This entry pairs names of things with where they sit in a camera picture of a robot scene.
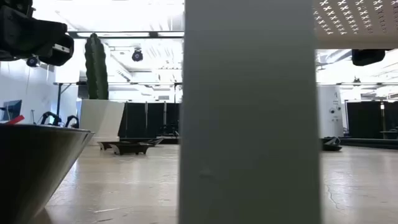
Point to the black teardrop plate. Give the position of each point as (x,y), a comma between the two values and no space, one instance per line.
(332,148)
(152,142)
(331,141)

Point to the large black square plate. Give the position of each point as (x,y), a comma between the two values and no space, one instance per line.
(31,161)

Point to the black background robot arm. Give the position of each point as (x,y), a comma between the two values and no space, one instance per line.
(51,115)
(72,118)

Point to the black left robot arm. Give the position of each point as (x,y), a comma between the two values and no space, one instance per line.
(25,34)

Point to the small black ceiling fixture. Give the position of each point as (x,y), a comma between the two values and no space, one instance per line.
(356,80)

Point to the white cylindrical kiosk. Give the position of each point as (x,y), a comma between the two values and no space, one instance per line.
(330,105)

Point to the wooden work table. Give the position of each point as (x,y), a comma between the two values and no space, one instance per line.
(367,143)

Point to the white perforated metal tray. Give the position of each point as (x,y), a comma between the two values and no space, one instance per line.
(248,109)

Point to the black ceiling spotlight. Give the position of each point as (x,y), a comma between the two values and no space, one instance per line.
(32,62)
(137,56)

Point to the white planter pot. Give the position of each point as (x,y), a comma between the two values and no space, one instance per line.
(104,118)

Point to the green cactus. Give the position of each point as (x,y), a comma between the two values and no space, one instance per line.
(96,68)

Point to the red object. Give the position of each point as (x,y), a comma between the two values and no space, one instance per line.
(16,119)

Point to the computer monitor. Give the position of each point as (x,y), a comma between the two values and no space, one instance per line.
(13,109)

